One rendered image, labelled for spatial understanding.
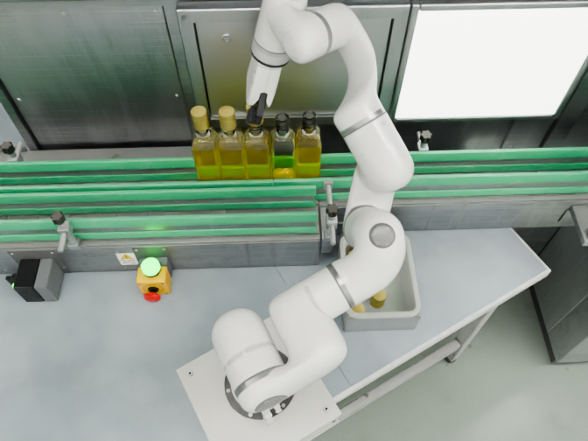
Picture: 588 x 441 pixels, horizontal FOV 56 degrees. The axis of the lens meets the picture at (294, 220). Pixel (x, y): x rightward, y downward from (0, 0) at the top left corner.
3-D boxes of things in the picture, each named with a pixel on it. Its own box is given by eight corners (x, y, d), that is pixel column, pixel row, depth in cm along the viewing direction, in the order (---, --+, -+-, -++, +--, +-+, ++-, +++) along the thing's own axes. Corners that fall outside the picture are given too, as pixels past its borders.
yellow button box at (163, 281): (173, 270, 141) (167, 256, 135) (171, 297, 137) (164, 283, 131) (145, 270, 141) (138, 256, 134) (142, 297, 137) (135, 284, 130)
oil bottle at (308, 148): (317, 178, 141) (320, 120, 123) (318, 196, 138) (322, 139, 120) (295, 178, 141) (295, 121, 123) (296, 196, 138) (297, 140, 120)
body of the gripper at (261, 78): (252, 25, 103) (241, 70, 112) (251, 63, 98) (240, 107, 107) (290, 33, 105) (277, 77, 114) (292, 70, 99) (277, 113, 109)
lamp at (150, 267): (162, 261, 134) (159, 255, 131) (160, 277, 131) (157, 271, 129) (143, 261, 134) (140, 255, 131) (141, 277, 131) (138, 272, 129)
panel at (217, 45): (554, 110, 140) (621, -9, 111) (557, 119, 138) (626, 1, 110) (200, 119, 138) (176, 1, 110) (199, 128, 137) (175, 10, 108)
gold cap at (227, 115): (236, 119, 120) (234, 104, 116) (236, 131, 118) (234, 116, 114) (220, 119, 120) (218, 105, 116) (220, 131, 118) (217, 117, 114)
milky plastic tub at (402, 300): (402, 248, 144) (409, 231, 137) (416, 329, 132) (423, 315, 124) (336, 250, 144) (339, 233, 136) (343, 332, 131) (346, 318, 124)
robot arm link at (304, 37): (350, 24, 90) (311, 41, 85) (330, 72, 99) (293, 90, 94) (290, -31, 94) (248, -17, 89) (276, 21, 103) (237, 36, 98)
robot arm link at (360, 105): (333, 142, 95) (271, 34, 93) (379, 115, 102) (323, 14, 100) (363, 125, 88) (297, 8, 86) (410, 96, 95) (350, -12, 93)
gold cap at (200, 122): (196, 117, 120) (192, 103, 116) (211, 121, 119) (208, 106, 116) (191, 129, 118) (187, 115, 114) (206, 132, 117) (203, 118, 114)
